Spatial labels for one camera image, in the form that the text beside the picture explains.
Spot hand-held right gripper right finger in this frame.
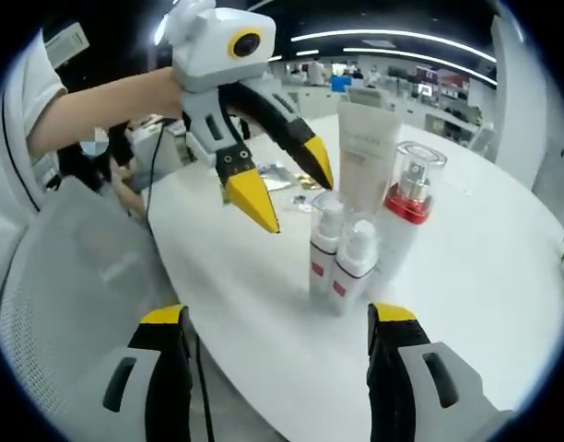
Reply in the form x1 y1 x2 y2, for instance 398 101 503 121
367 302 487 442

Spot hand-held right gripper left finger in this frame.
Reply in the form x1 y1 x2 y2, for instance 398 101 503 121
78 303 194 442

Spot gold foil skincare sachet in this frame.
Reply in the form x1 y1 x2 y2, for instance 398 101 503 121
294 171 325 192

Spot small white skincare sachet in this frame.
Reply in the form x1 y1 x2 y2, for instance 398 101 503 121
285 192 314 214

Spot white skincare tube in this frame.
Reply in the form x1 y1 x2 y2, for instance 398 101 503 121
335 101 403 217

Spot small white skincare bottle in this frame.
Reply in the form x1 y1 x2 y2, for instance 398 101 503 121
308 191 347 308
331 214 381 319

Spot red collar white skincare bottle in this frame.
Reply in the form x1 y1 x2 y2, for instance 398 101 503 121
372 140 449 298

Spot white background chair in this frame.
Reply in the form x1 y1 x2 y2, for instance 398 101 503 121
346 87 390 112

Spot ceiling light strip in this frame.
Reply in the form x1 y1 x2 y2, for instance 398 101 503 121
341 45 499 87
290 29 499 62

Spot white hanging sign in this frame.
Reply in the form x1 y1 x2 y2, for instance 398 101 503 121
44 22 90 65

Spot white pillar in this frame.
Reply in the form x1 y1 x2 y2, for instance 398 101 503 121
490 13 544 194

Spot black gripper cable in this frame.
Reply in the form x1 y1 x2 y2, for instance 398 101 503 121
145 122 215 442

